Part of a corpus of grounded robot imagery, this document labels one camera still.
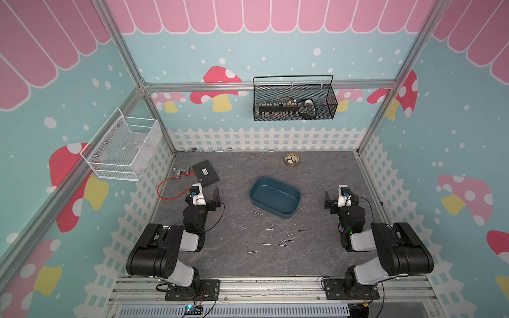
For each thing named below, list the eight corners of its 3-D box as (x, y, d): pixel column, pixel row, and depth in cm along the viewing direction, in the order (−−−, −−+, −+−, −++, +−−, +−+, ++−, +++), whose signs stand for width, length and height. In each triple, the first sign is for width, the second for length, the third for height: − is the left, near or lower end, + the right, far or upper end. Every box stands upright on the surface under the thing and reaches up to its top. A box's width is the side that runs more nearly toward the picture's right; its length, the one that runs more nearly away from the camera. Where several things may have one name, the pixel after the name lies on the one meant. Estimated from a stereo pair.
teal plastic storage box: (244, 203, 100) (244, 197, 96) (261, 178, 110) (261, 171, 105) (289, 225, 93) (290, 220, 88) (303, 197, 103) (305, 190, 98)
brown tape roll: (285, 167, 116) (285, 164, 114) (284, 155, 122) (284, 153, 120) (299, 167, 116) (300, 164, 114) (297, 155, 122) (298, 153, 120)
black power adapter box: (202, 187, 107) (201, 184, 105) (193, 168, 115) (191, 165, 113) (219, 179, 110) (218, 177, 108) (208, 162, 118) (207, 159, 116)
